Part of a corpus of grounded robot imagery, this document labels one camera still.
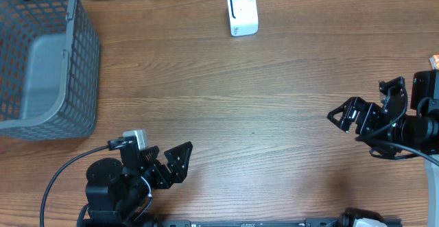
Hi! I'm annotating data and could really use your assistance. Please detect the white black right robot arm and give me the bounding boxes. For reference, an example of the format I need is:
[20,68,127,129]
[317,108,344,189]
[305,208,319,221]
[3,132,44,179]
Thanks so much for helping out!
[327,69,438,226]

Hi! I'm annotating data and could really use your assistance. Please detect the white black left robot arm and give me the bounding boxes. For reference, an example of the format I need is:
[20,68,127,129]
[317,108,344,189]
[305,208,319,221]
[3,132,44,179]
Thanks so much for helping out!
[77,136,193,226]

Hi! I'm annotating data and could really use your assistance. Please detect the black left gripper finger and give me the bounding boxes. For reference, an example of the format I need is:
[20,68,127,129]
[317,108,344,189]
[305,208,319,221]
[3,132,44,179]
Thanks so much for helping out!
[164,141,193,183]
[139,146,159,167]

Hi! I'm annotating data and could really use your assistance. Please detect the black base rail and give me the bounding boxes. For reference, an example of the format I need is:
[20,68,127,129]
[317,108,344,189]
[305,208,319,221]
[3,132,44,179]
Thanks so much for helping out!
[97,218,404,227]

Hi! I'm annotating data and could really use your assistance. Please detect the small orange snack packet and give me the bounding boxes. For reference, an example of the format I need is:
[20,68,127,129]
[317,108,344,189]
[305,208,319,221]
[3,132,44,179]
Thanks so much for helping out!
[429,55,439,70]

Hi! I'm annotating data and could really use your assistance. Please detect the white barcode scanner stand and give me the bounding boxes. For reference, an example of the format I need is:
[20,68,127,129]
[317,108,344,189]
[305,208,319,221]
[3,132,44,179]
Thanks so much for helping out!
[227,0,259,37]

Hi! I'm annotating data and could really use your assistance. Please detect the grey plastic mesh basket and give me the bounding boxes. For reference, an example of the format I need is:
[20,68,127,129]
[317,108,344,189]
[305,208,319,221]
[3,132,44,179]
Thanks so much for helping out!
[1,0,101,141]

